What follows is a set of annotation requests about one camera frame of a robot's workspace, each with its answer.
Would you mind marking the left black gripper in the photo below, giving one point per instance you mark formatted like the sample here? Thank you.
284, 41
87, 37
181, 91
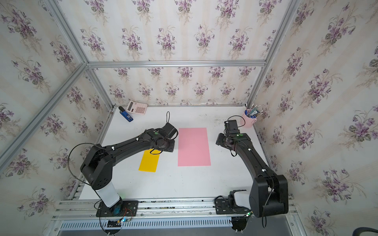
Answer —
171, 148

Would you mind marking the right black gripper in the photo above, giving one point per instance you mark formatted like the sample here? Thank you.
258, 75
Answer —
220, 139

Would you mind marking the yellow rectangular paper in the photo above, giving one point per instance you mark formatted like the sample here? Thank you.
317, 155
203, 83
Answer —
149, 161

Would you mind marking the pink rectangular paper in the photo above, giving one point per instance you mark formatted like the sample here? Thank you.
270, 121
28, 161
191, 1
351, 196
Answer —
193, 147

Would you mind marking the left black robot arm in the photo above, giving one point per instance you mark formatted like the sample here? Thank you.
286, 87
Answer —
97, 167

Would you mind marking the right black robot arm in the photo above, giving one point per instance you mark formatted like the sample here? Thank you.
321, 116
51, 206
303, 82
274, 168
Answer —
269, 192

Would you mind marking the pink pen cup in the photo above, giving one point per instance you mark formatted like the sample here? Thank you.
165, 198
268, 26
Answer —
247, 121

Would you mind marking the pens in cup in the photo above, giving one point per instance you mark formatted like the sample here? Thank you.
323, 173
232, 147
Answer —
252, 112

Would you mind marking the pink calculator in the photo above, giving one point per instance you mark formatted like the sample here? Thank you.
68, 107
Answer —
136, 108

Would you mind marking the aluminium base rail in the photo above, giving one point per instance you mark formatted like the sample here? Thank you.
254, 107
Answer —
147, 208

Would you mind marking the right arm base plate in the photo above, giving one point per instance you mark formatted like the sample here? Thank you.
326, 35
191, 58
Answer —
225, 206

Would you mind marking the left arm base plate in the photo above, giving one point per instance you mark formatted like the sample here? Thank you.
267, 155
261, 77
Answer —
126, 208

